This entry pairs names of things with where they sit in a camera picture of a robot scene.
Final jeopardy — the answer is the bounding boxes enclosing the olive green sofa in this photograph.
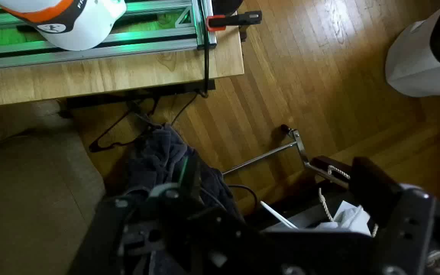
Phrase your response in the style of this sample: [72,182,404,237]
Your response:
[0,103,104,275]

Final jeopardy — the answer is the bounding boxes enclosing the aluminium frame rails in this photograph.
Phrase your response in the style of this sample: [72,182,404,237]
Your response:
[0,0,217,57]

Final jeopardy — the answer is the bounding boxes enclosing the dark grey fleece robe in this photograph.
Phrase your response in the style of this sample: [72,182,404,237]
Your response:
[124,127,242,219]

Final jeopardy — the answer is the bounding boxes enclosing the orange black clamp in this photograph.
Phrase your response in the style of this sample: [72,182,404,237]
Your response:
[207,11,263,32]

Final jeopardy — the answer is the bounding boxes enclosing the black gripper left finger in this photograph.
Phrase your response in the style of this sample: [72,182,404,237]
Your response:
[68,184,216,275]

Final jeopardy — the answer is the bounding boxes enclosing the black clothes hanger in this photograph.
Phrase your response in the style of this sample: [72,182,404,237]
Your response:
[87,95,196,153]

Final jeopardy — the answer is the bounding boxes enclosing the white paper bag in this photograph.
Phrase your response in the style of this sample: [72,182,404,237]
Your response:
[262,190,379,237]

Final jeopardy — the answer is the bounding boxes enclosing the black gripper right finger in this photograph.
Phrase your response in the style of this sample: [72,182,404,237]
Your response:
[350,158,436,275]

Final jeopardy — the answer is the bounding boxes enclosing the white cylindrical bin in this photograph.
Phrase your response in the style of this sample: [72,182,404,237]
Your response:
[385,8,440,98]

